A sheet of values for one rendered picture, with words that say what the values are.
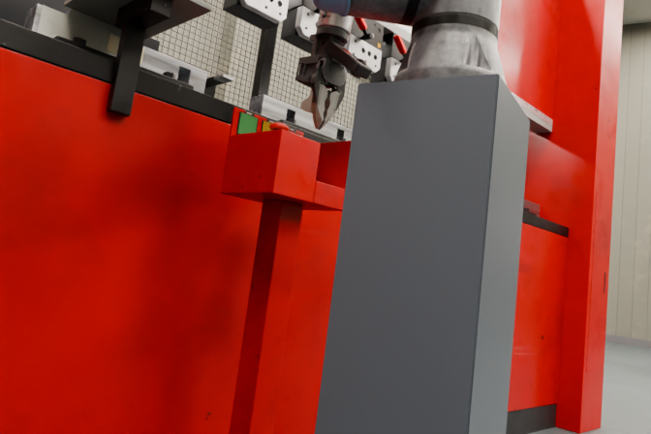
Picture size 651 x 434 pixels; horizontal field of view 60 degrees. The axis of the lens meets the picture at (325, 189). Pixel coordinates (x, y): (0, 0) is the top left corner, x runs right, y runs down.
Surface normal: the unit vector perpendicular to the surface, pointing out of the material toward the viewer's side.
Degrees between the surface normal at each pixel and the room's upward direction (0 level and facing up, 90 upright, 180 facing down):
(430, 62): 73
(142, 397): 90
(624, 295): 90
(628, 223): 90
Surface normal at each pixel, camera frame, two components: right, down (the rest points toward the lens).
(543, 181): -0.69, -0.19
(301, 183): 0.73, 0.00
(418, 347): -0.50, -0.19
